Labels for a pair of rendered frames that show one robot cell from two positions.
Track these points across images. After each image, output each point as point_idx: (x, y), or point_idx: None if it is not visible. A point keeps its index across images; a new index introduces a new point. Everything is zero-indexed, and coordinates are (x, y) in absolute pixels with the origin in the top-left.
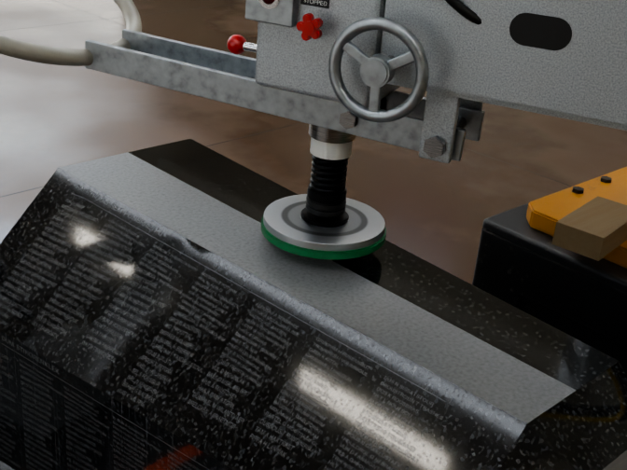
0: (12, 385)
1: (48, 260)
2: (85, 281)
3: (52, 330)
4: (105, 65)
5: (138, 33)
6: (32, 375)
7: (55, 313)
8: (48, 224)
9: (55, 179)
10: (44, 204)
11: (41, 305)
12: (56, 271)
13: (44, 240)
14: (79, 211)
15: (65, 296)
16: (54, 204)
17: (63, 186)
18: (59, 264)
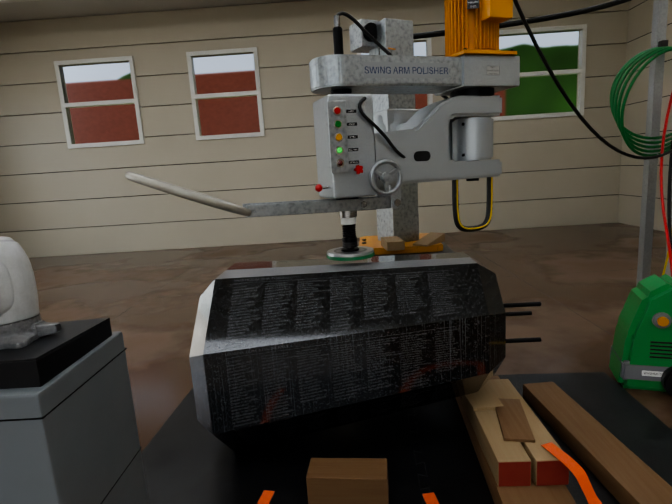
0: (255, 374)
1: (246, 311)
2: (275, 309)
3: (275, 333)
4: (258, 213)
5: (251, 203)
6: (271, 359)
7: (270, 327)
8: (231, 300)
9: (218, 283)
10: (221, 294)
11: (259, 328)
12: (255, 313)
13: (235, 306)
14: (245, 288)
15: (269, 318)
16: (227, 292)
17: (226, 284)
18: (254, 310)
